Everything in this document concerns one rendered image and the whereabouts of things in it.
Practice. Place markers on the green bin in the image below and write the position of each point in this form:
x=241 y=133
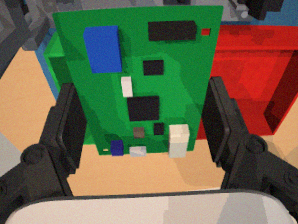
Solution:
x=60 y=72

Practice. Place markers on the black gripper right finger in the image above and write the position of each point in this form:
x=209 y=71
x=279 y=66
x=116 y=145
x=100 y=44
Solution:
x=232 y=147

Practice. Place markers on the red open-top bin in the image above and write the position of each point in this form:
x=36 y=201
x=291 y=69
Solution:
x=259 y=67

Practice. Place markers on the green circuit board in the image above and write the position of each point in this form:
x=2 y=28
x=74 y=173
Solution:
x=141 y=74

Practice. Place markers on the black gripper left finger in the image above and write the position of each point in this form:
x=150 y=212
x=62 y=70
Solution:
x=44 y=167

